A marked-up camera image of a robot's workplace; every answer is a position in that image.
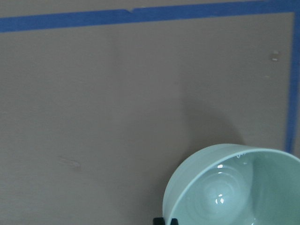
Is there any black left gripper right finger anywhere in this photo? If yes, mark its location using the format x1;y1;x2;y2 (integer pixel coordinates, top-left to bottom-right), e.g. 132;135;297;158
171;218;179;225

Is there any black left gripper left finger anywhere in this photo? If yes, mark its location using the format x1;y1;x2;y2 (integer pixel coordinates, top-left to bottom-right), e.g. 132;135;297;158
153;217;165;225

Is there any pale green ceramic bowl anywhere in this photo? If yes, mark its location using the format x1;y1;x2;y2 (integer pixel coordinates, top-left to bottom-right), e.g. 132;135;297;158
163;144;300;225

